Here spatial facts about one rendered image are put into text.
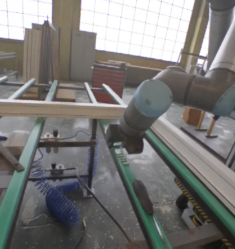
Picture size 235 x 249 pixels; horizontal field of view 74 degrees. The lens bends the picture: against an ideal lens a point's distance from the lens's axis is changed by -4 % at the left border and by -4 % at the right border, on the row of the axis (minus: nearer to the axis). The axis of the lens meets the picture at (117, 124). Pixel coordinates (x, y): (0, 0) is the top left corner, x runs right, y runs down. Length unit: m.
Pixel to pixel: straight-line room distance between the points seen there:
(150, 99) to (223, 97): 0.17
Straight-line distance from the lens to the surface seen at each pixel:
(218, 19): 1.00
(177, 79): 0.48
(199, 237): 0.54
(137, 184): 0.48
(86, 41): 7.15
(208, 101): 0.46
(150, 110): 0.39
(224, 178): 0.62
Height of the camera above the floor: 1.22
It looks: 23 degrees down
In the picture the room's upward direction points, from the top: 9 degrees clockwise
